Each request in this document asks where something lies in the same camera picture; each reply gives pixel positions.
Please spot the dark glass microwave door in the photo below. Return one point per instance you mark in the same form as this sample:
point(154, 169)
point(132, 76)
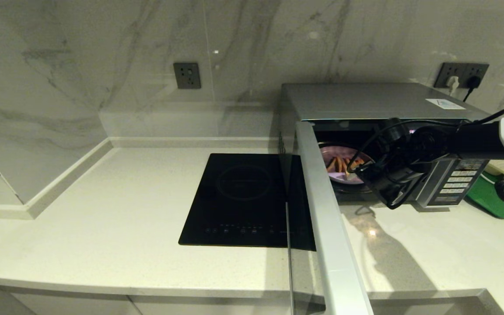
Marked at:
point(330, 227)

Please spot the silver Panasonic microwave oven body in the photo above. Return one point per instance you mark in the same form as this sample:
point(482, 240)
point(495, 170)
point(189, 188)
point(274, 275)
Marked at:
point(365, 100)

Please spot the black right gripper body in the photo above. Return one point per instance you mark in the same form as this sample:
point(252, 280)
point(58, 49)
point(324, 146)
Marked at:
point(396, 179)

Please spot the grey single wall socket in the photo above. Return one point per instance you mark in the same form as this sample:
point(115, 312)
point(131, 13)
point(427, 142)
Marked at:
point(187, 75)

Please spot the white power plug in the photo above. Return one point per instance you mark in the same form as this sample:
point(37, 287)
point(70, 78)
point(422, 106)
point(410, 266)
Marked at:
point(453, 82)

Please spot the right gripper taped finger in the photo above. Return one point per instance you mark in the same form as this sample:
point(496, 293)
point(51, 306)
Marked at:
point(358, 169)

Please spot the black induction cooktop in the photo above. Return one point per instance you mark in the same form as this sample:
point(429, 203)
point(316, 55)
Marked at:
point(234, 197)

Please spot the lavender round plate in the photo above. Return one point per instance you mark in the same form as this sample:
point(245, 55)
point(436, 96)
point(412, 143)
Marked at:
point(337, 177)

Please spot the white base cabinet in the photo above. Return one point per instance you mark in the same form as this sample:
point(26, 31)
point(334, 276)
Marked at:
point(81, 306)

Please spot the green plastic tray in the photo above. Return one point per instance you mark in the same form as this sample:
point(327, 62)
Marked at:
point(488, 199)

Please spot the grey double wall socket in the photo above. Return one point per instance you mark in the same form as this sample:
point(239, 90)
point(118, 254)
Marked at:
point(464, 69)

